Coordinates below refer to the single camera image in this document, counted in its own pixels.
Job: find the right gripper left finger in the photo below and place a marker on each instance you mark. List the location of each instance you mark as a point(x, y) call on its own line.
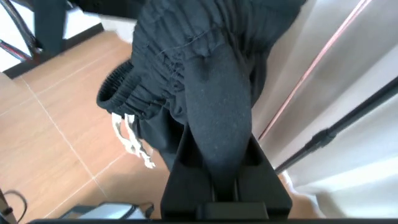
point(186, 186)

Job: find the beige curtain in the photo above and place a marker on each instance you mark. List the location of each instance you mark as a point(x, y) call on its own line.
point(357, 46)

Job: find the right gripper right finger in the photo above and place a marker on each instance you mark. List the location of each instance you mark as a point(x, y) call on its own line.
point(261, 186)

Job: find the black clothes rack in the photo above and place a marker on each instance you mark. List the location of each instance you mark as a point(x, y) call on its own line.
point(323, 137)

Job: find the pink clothes hanger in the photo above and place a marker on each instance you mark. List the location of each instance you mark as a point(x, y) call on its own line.
point(315, 62)

